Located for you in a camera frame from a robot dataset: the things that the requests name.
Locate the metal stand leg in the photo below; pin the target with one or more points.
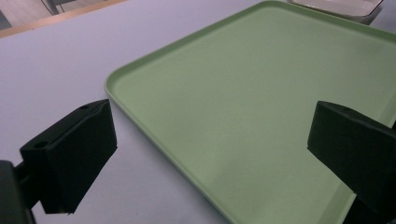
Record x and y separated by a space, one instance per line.
51 6

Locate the clear plastic container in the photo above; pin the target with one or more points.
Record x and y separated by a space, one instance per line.
339 7

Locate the light green plastic tray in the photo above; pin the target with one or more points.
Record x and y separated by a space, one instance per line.
249 102

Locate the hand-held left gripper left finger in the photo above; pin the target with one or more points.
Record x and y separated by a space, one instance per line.
71 155

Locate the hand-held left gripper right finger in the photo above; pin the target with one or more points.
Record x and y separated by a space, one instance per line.
358 146

